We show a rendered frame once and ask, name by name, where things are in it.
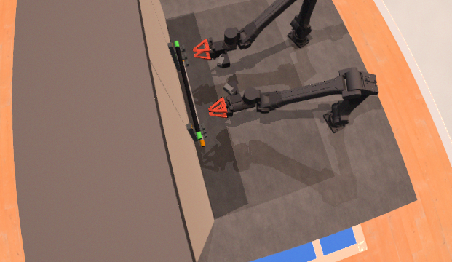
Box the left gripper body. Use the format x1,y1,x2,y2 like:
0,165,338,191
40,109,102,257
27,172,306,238
223,96,245,118

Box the black metal bar with green ends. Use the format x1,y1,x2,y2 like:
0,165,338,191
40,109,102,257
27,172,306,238
174,41,202,140

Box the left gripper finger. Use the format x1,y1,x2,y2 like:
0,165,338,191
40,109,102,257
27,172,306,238
209,104,227,119
208,97,227,113

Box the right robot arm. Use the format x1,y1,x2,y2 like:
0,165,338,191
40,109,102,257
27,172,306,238
215,0,317,68

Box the grey metal bar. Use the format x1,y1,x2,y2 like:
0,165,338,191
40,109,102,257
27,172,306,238
183,60,205,147

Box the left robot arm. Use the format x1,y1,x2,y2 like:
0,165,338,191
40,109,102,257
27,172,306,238
223,67,379,133

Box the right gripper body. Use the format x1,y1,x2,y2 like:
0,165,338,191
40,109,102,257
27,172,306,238
207,38,226,60

